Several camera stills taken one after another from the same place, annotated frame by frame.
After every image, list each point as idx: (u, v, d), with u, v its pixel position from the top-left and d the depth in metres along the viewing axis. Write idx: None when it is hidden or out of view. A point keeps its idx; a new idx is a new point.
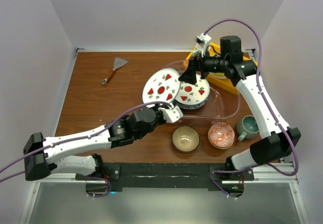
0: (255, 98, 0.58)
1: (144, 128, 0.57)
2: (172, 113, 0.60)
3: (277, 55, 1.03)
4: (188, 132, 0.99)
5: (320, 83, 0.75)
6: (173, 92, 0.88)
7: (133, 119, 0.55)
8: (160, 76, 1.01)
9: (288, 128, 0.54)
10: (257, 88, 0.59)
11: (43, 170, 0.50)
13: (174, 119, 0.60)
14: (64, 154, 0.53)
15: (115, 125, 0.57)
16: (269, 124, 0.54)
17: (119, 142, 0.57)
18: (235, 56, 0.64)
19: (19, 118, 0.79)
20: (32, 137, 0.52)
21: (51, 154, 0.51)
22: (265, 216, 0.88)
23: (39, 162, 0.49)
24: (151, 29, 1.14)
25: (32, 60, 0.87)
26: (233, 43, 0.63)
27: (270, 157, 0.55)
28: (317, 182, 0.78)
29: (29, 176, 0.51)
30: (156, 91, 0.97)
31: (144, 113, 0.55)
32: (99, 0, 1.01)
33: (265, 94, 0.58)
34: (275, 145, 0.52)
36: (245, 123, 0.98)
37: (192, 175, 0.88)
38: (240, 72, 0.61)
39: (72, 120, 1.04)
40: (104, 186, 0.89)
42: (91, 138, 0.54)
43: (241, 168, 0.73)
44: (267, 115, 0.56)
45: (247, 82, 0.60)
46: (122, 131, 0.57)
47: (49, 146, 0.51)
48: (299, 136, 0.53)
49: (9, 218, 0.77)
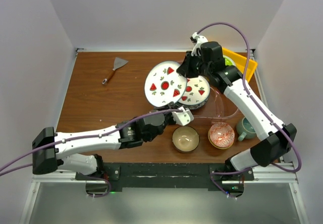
0: (245, 102, 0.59)
1: (154, 131, 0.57)
2: (182, 116, 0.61)
3: (277, 55, 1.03)
4: (189, 132, 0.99)
5: (320, 84, 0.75)
6: (179, 88, 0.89)
7: (142, 122, 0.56)
8: (161, 70, 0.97)
9: (283, 125, 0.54)
10: (245, 91, 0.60)
11: (50, 166, 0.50)
13: (185, 123, 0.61)
14: (74, 150, 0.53)
15: (125, 127, 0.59)
16: (265, 125, 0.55)
17: (128, 144, 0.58)
18: (218, 63, 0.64)
19: (19, 118, 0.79)
20: (43, 131, 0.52)
21: (61, 150, 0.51)
22: (265, 216, 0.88)
23: (49, 157, 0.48)
24: (151, 29, 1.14)
25: (32, 60, 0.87)
26: (215, 51, 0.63)
27: (272, 157, 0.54)
28: (317, 183, 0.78)
29: (37, 170, 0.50)
30: (159, 87, 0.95)
31: (154, 117, 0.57)
32: (98, 0, 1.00)
33: (255, 97, 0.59)
34: (275, 144, 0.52)
36: (245, 123, 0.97)
37: (192, 175, 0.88)
38: (226, 80, 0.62)
39: (72, 120, 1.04)
40: (104, 186, 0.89)
42: (102, 137, 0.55)
43: (242, 169, 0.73)
44: (261, 116, 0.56)
45: (234, 87, 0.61)
46: (132, 133, 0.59)
47: (61, 141, 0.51)
48: (294, 131, 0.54)
49: (9, 217, 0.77)
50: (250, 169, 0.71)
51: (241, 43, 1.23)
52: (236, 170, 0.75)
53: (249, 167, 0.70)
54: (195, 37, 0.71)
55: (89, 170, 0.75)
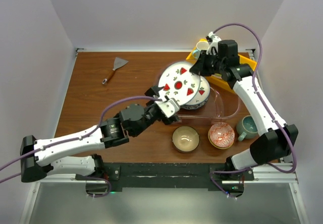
0: (251, 98, 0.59)
1: (136, 126, 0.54)
2: (166, 107, 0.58)
3: (277, 55, 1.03)
4: (188, 132, 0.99)
5: (320, 84, 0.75)
6: (193, 86, 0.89)
7: (121, 118, 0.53)
8: (174, 70, 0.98)
9: (284, 125, 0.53)
10: (253, 88, 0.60)
11: (37, 172, 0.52)
13: (169, 114, 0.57)
14: (56, 155, 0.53)
15: (108, 125, 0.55)
16: (267, 121, 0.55)
17: (113, 142, 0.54)
18: (232, 60, 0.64)
19: (18, 118, 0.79)
20: (24, 140, 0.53)
21: (42, 157, 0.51)
22: (265, 216, 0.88)
23: (29, 166, 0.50)
24: (151, 29, 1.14)
25: (32, 60, 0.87)
26: (230, 48, 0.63)
27: (269, 155, 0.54)
28: (317, 183, 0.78)
29: (25, 178, 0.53)
30: (172, 87, 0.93)
31: (131, 111, 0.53)
32: (98, 0, 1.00)
33: (261, 94, 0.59)
34: (272, 142, 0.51)
36: (245, 123, 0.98)
37: (192, 175, 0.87)
38: (238, 75, 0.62)
39: (72, 120, 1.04)
40: (104, 186, 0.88)
42: (83, 140, 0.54)
43: (241, 168, 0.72)
44: (263, 113, 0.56)
45: (243, 82, 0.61)
46: (116, 130, 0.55)
47: (40, 149, 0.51)
48: (296, 132, 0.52)
49: (9, 217, 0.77)
50: (249, 169, 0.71)
51: (241, 43, 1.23)
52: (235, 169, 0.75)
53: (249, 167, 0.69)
54: (211, 36, 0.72)
55: (88, 172, 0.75)
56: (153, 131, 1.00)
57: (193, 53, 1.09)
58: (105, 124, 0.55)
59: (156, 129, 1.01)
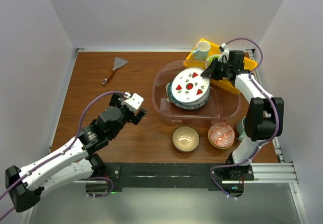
0: (244, 81, 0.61)
1: (115, 126, 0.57)
2: (131, 101, 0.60)
3: (277, 55, 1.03)
4: (188, 132, 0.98)
5: (320, 84, 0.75)
6: (203, 88, 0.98)
7: (101, 121, 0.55)
8: (187, 73, 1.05)
9: (272, 97, 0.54)
10: (248, 76, 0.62)
11: (28, 198, 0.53)
13: (137, 106, 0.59)
14: (45, 176, 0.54)
15: (86, 132, 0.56)
16: (256, 94, 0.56)
17: (95, 147, 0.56)
18: (237, 65, 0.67)
19: (18, 118, 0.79)
20: (7, 172, 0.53)
21: (30, 181, 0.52)
22: (264, 216, 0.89)
23: (21, 192, 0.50)
24: (151, 29, 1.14)
25: (32, 60, 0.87)
26: (236, 55, 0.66)
27: (257, 126, 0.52)
28: (317, 183, 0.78)
29: (19, 207, 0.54)
30: (184, 88, 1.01)
31: (109, 113, 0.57)
32: (98, 0, 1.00)
33: (255, 81, 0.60)
34: (258, 108, 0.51)
36: None
37: (192, 175, 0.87)
38: (238, 72, 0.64)
39: (72, 120, 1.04)
40: (104, 187, 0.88)
42: (65, 154, 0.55)
43: (239, 161, 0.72)
44: (254, 91, 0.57)
45: (241, 74, 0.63)
46: (95, 136, 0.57)
47: (26, 174, 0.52)
48: (282, 105, 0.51)
49: (10, 219, 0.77)
50: (248, 162, 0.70)
51: (241, 43, 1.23)
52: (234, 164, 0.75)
53: (249, 155, 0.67)
54: (223, 46, 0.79)
55: (86, 174, 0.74)
56: (154, 132, 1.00)
57: (192, 53, 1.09)
58: (83, 133, 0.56)
59: (156, 129, 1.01)
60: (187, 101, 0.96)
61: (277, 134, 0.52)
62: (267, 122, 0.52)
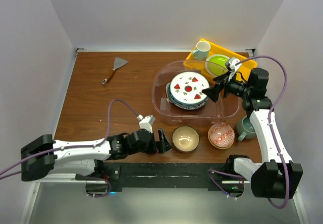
0: (263, 129, 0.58)
1: (139, 146, 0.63)
2: (143, 119, 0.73)
3: (277, 55, 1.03)
4: (189, 132, 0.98)
5: (319, 83, 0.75)
6: (201, 94, 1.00)
7: (133, 137, 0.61)
8: (187, 76, 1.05)
9: (289, 164, 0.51)
10: (267, 119, 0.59)
11: (47, 171, 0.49)
13: (148, 119, 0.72)
14: (68, 158, 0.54)
15: (114, 140, 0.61)
16: (272, 154, 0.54)
17: (114, 156, 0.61)
18: (258, 92, 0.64)
19: (18, 118, 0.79)
20: (41, 137, 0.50)
21: (60, 156, 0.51)
22: (265, 215, 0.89)
23: (48, 162, 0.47)
24: (150, 30, 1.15)
25: (32, 60, 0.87)
26: (259, 81, 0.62)
27: (267, 188, 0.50)
28: (317, 182, 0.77)
29: (27, 176, 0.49)
30: (182, 89, 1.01)
31: (142, 132, 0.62)
32: (98, 0, 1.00)
33: (274, 128, 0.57)
34: (271, 173, 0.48)
36: (245, 123, 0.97)
37: (192, 175, 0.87)
38: (258, 107, 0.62)
39: (71, 120, 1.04)
40: (103, 187, 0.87)
42: (95, 148, 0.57)
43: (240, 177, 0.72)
44: (270, 144, 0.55)
45: (259, 112, 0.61)
46: (120, 146, 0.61)
47: (59, 148, 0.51)
48: (300, 175, 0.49)
49: (9, 218, 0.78)
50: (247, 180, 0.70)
51: (241, 43, 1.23)
52: (236, 176, 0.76)
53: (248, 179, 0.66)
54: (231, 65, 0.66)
55: (85, 172, 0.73)
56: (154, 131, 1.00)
57: (192, 53, 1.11)
58: (111, 139, 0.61)
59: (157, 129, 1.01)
60: (184, 102, 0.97)
61: (287, 200, 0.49)
62: (276, 184, 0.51)
